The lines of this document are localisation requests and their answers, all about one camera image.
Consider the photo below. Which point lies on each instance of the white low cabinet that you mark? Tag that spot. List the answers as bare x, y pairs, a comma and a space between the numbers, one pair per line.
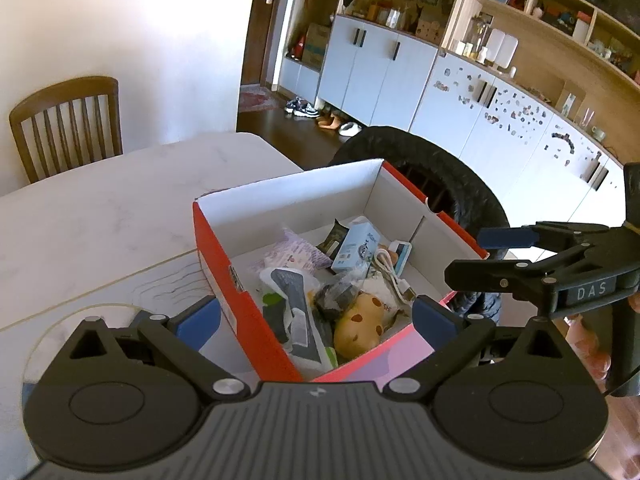
370, 70

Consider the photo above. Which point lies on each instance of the pair of orange slippers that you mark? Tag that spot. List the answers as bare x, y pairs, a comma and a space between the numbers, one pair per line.
329, 123

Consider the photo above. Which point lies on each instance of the white and grey packet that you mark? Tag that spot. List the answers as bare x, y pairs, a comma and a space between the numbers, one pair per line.
295, 310

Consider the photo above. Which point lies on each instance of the white storage containers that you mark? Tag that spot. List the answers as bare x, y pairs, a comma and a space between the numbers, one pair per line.
500, 47

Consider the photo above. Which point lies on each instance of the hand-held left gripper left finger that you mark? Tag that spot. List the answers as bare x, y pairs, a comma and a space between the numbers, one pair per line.
200, 325

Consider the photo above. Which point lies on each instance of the person's right hand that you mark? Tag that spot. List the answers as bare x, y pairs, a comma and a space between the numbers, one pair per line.
587, 350

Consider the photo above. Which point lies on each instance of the pale green cup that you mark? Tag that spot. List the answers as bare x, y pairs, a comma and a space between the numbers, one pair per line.
598, 134

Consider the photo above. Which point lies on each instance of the white marble desktop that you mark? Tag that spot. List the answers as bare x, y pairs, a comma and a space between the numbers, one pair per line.
100, 210

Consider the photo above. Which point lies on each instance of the yellow spotted plush toy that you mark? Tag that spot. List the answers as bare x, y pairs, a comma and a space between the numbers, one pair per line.
362, 327

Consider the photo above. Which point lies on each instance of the red shoe box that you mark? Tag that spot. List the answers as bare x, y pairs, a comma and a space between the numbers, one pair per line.
250, 330

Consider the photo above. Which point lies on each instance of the drinking glass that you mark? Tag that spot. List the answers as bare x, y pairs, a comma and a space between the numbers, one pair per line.
587, 117

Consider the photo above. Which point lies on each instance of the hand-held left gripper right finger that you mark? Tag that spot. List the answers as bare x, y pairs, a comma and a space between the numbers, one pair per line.
430, 322

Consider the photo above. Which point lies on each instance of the brown door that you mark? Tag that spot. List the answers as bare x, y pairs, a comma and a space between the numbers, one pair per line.
260, 50

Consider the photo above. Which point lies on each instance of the cardboard box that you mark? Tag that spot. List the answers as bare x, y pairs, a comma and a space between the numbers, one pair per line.
316, 47

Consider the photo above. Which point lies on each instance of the printed desk mat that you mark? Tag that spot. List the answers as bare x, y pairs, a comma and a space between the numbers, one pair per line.
165, 280

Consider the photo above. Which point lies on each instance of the red bottle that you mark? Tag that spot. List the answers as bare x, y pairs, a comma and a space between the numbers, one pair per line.
297, 49

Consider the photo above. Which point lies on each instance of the brown wooden chair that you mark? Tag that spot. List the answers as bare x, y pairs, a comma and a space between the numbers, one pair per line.
65, 89

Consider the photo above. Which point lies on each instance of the white slipper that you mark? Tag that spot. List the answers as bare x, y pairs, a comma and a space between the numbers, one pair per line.
350, 130

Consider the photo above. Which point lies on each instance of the clear bag of dark items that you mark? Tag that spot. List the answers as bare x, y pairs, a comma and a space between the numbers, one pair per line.
340, 297

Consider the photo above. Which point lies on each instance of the red patterned rug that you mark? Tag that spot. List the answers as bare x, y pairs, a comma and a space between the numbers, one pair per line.
255, 101

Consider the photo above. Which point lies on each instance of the purple printed tissue pack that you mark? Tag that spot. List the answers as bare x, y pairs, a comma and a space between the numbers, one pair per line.
295, 255

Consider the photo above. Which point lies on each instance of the glass jar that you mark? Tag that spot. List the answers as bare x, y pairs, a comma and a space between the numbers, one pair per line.
476, 35

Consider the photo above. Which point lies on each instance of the light blue carton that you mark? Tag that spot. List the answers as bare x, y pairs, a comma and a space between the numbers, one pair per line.
356, 249

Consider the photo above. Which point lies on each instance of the black mesh chair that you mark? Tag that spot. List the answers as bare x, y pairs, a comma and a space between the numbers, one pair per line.
400, 140

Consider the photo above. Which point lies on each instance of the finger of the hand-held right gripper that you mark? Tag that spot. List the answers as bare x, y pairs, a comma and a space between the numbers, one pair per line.
507, 238
485, 275

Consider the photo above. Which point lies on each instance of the wooden wall shelf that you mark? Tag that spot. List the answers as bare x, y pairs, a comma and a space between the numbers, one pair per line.
540, 55

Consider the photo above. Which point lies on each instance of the dark snack packet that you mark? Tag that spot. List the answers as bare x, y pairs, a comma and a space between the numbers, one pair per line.
334, 237

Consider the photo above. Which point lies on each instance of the pair of sneakers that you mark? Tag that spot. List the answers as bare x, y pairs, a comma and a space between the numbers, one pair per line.
301, 108

